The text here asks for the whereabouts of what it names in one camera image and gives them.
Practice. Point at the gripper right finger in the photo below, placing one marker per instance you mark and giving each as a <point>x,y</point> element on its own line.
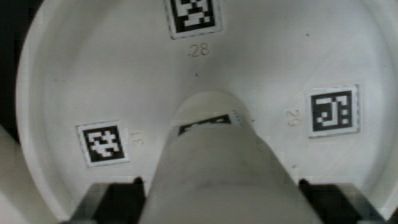
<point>339,204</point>

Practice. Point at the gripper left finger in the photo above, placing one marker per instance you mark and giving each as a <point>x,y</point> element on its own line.
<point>112,204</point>

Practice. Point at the white cylindrical table leg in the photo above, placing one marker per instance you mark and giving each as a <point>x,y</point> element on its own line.
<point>220,183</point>

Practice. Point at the white round table top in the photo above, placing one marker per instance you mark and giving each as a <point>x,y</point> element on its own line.
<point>138,65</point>

